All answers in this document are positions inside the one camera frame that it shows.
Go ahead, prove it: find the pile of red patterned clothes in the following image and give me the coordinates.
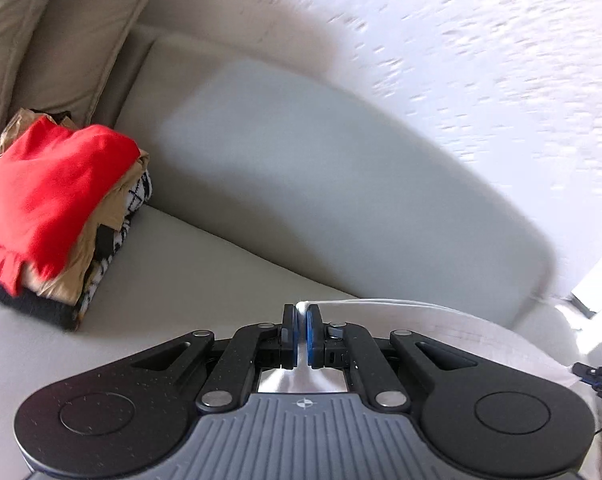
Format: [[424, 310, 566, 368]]
[[0, 170, 154, 332]]

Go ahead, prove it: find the grey sofa back cushion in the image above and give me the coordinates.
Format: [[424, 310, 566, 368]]
[[153, 57, 558, 329]]

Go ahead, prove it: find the beige sofa back cushion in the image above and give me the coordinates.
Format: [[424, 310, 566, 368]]
[[0, 0, 170, 144]]

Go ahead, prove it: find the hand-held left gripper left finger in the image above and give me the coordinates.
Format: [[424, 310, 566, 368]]
[[131, 304, 299, 412]]

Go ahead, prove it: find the grey sofa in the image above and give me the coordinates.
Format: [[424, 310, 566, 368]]
[[0, 0, 602, 480]]

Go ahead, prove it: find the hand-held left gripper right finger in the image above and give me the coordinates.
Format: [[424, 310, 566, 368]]
[[306, 305, 482, 412]]

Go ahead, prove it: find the white sweatshirt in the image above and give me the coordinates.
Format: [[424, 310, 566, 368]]
[[258, 300, 602, 480]]

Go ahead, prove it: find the pile of folded clothes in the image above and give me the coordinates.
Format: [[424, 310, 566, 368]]
[[0, 109, 152, 307]]

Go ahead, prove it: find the red folded garment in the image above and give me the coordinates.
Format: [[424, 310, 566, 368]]
[[0, 115, 140, 297]]

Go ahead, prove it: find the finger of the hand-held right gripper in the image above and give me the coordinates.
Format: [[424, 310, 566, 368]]
[[572, 363, 602, 407]]

